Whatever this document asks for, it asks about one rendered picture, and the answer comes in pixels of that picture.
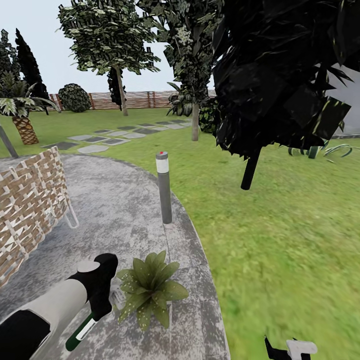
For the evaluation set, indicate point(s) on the garden chair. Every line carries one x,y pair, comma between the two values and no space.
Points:
33,199

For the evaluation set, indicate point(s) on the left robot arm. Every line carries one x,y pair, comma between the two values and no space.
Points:
29,332

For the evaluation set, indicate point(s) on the pot plant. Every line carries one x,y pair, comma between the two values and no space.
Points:
146,290

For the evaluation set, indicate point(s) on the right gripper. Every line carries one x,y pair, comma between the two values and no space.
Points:
276,354

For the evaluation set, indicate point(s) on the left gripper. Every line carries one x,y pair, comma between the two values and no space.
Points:
100,304

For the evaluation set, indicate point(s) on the insectifuge atomizer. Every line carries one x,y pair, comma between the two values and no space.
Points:
81,332

